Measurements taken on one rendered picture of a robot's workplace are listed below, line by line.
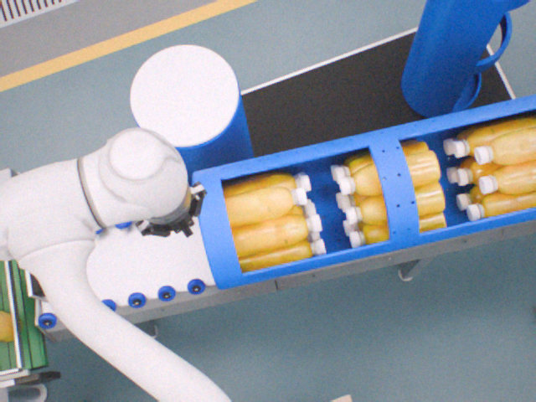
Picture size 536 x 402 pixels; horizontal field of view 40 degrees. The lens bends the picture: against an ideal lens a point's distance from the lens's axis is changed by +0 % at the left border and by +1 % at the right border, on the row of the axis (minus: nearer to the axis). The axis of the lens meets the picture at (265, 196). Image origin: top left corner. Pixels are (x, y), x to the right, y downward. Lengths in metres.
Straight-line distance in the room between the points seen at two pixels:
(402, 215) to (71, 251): 0.85
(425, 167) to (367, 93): 1.22
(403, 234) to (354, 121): 1.20
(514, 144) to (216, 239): 0.69
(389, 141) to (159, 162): 0.83
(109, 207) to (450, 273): 2.03
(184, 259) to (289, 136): 1.02
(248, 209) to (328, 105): 1.26
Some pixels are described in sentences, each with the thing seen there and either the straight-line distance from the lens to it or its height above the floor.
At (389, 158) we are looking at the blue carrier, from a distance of 1.63.
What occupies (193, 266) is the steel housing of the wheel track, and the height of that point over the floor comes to 0.93.
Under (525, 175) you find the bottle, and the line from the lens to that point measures 1.75.
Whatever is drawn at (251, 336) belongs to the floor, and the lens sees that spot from 2.78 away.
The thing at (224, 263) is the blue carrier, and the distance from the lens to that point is 1.61.
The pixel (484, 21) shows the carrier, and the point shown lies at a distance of 2.17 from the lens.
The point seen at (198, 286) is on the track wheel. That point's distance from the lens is 1.83.
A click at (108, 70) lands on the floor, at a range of 3.15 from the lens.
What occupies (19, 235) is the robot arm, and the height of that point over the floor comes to 1.86.
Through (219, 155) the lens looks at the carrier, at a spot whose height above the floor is 0.90.
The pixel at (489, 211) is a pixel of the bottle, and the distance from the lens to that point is 1.78.
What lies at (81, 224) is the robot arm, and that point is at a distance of 0.99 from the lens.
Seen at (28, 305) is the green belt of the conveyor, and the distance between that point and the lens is 2.01.
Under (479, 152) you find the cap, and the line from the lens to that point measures 1.71.
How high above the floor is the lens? 2.77
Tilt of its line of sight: 75 degrees down
